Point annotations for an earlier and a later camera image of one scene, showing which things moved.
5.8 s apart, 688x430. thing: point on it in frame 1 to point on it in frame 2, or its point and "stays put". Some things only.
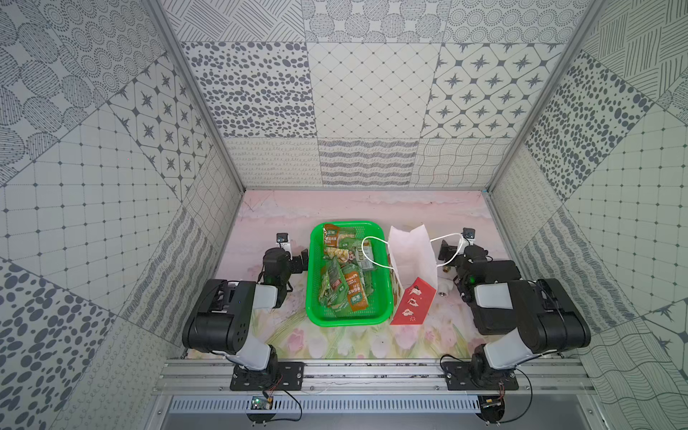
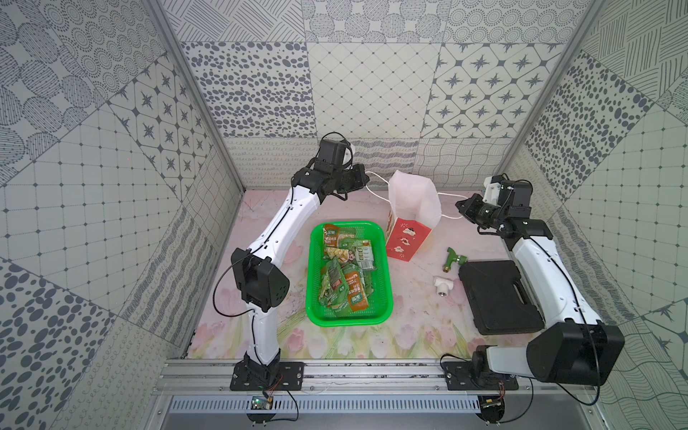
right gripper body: x=453 y=260 to x=482 y=213
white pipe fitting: x=443 y=288 stays put
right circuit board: x=492 y=407 stays put
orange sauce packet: x=357 y=296 stays put
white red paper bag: x=413 y=271 to x=414 y=211
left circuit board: x=262 y=402 stays put
